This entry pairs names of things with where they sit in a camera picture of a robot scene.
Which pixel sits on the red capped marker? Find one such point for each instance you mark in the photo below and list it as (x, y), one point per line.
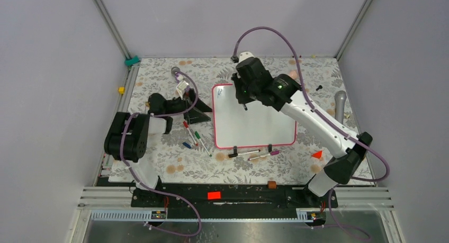
(185, 124)

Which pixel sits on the red tape label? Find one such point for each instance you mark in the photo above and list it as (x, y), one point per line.
(215, 195)

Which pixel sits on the brown small block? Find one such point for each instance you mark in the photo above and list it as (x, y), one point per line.
(271, 185)

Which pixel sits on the blue marker cap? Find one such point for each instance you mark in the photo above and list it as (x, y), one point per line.
(185, 144)

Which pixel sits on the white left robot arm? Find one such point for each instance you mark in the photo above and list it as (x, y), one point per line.
(126, 140)

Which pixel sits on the purple glitter microphone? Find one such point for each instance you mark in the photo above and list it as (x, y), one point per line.
(176, 72)

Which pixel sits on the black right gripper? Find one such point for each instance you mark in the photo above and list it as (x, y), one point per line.
(241, 98)

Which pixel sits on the purple capped marker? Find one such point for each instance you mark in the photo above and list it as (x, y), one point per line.
(273, 153)

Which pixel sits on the floral patterned mat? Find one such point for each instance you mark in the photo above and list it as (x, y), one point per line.
(177, 164)

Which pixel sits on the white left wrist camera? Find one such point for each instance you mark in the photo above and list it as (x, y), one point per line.
(182, 88)

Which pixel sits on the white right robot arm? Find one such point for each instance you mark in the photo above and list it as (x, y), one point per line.
(284, 94)

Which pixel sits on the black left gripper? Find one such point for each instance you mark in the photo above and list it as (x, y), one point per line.
(195, 115)

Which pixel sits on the orange triangle block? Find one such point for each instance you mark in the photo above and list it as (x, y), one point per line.
(317, 155)

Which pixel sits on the black capped marker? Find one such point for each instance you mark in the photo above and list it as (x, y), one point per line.
(243, 153)

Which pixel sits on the pink framed whiteboard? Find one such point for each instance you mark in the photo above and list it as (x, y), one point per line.
(260, 126)

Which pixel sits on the green capped marker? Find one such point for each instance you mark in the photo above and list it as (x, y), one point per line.
(202, 143)

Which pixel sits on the silver toy microphone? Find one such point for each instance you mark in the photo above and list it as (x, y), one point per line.
(340, 99)

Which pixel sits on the green corner clamp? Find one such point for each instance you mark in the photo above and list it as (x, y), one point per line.
(132, 61)

